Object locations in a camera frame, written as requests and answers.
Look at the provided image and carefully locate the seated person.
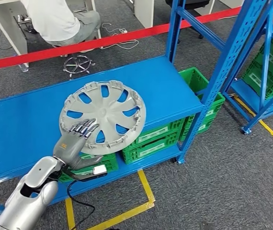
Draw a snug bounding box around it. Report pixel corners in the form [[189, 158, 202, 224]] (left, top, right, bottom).
[[20, 0, 102, 48]]

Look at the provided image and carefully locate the white floor cable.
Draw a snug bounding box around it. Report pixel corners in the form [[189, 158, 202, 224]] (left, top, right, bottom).
[[100, 23, 140, 50]]

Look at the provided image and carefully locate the chrome star chair base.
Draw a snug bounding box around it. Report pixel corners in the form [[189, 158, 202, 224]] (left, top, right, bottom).
[[63, 54, 96, 79]]

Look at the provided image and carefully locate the white desk side panel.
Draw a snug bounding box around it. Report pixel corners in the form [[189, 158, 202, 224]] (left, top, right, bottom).
[[134, 0, 155, 29]]

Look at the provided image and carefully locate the red barrier tape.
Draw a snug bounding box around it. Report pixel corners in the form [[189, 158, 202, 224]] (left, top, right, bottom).
[[0, 0, 273, 72]]

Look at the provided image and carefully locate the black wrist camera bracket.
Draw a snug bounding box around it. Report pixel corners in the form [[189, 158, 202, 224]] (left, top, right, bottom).
[[62, 166, 109, 183]]

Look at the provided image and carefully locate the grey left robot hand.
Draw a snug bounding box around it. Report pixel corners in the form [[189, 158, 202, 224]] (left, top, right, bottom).
[[53, 118, 103, 172]]

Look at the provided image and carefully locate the black office chair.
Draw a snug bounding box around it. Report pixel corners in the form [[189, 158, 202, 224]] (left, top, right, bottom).
[[165, 0, 210, 40]]

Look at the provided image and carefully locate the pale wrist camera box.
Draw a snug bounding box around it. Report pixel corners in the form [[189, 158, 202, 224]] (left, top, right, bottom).
[[93, 164, 108, 176]]

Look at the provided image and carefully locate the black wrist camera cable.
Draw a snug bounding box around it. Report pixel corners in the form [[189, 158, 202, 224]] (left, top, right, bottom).
[[66, 179, 96, 230]]

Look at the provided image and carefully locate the green open plastic crate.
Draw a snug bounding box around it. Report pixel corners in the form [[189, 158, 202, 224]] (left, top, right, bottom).
[[178, 67, 226, 110]]

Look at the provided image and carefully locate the blue metal shelf rack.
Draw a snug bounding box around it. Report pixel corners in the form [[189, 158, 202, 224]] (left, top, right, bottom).
[[220, 0, 273, 136], [0, 0, 273, 217]]

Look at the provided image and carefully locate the yellow floor tape outline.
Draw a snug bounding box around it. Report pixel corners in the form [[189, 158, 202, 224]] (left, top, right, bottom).
[[233, 95, 273, 138], [65, 170, 155, 230]]

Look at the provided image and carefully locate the grey plastic wheel hubcap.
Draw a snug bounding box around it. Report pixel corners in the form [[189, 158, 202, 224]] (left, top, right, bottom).
[[59, 80, 146, 156]]

